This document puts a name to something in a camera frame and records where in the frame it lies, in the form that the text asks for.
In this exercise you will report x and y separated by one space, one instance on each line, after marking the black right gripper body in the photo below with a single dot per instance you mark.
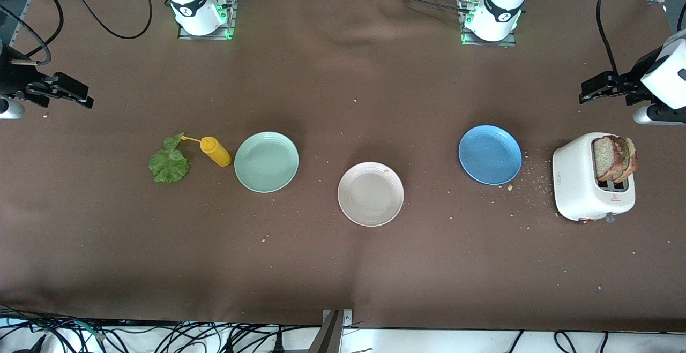
16 77

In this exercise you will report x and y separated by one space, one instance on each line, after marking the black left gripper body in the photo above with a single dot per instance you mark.
634 82

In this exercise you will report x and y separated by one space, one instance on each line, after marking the brown bread slice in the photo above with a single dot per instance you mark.
632 160
605 157

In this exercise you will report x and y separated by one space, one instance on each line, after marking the green lettuce leaf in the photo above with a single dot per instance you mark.
169 165

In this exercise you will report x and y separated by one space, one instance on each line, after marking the yellow mustard squeeze bottle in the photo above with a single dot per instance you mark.
217 152

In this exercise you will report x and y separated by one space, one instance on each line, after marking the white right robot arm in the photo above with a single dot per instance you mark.
193 5

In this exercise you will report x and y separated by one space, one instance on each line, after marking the blue plate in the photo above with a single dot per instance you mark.
490 155

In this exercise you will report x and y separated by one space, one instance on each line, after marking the pale green plate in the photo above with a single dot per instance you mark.
266 162

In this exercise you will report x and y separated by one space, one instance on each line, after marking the beige plate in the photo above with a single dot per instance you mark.
370 194

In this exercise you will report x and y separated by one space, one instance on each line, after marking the white toaster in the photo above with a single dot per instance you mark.
573 187

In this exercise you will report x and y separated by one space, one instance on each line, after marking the brown table cloth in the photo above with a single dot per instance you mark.
429 267

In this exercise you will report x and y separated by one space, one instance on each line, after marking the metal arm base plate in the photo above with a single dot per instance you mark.
487 44
203 37

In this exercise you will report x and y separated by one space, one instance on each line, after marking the metal table bracket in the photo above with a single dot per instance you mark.
329 337

